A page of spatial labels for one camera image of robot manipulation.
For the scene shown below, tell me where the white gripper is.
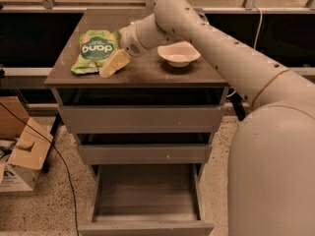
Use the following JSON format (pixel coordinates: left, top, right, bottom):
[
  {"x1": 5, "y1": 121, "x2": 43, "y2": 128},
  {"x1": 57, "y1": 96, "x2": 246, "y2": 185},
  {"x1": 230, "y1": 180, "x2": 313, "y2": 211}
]
[{"x1": 99, "y1": 24, "x2": 149, "y2": 78}]

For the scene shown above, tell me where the green rice chip bag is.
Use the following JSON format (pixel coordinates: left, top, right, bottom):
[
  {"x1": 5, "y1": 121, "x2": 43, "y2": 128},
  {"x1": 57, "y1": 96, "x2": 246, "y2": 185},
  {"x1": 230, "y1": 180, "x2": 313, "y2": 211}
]
[{"x1": 71, "y1": 30, "x2": 118, "y2": 75}]

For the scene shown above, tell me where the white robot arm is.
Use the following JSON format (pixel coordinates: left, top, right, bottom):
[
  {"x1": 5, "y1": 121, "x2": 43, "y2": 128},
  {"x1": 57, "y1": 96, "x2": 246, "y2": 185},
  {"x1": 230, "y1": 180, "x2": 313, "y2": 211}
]
[{"x1": 118, "y1": 0, "x2": 315, "y2": 236}]

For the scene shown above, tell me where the grey top drawer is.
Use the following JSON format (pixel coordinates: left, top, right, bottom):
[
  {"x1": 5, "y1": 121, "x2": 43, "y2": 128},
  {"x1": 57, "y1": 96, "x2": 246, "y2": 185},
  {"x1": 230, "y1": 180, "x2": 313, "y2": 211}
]
[{"x1": 58, "y1": 88, "x2": 226, "y2": 135}]

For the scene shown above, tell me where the grey drawer cabinet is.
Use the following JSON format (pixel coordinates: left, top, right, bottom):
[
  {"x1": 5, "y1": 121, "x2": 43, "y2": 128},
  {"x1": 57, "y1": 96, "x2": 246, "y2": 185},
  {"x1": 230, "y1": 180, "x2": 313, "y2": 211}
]
[{"x1": 43, "y1": 8, "x2": 236, "y2": 165}]

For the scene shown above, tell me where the grey bottom drawer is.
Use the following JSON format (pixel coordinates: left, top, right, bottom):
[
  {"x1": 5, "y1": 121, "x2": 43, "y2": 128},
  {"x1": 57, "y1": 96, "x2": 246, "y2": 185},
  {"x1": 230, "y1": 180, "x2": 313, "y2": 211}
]
[{"x1": 79, "y1": 164, "x2": 214, "y2": 236}]

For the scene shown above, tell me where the white paper bowl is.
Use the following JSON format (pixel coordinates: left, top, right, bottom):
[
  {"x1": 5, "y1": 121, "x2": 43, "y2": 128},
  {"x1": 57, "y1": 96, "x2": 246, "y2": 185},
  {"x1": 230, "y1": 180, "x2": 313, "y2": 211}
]
[{"x1": 157, "y1": 41, "x2": 201, "y2": 68}]

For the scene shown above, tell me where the open cardboard box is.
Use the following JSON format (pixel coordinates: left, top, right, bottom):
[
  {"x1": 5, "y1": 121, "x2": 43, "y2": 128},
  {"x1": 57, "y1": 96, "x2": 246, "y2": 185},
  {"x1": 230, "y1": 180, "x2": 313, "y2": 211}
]
[{"x1": 0, "y1": 96, "x2": 53, "y2": 193}]

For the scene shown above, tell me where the black floor cable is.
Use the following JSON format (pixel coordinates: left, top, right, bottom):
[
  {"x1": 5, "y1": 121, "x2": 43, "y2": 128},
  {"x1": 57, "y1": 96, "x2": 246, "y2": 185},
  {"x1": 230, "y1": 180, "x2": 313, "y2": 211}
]
[{"x1": 0, "y1": 101, "x2": 81, "y2": 236}]

